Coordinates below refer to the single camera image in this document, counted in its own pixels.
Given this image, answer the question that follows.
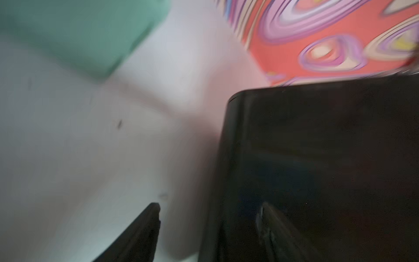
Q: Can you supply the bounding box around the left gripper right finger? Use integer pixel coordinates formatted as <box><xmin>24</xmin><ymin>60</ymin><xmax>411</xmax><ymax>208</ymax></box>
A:
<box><xmin>256</xmin><ymin>202</ymin><xmax>324</xmax><ymax>262</ymax></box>

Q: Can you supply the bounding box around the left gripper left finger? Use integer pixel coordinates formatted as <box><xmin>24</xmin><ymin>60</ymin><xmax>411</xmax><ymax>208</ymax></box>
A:
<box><xmin>95</xmin><ymin>203</ymin><xmax>161</xmax><ymax>262</ymax></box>

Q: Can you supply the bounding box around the black drawer cabinet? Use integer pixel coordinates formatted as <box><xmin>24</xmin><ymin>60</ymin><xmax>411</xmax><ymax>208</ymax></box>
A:
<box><xmin>199</xmin><ymin>75</ymin><xmax>419</xmax><ymax>262</ymax></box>

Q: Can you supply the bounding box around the green file organizer box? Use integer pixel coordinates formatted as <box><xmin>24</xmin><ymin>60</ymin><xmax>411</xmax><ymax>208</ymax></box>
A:
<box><xmin>1</xmin><ymin>0</ymin><xmax>171</xmax><ymax>79</ymax></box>

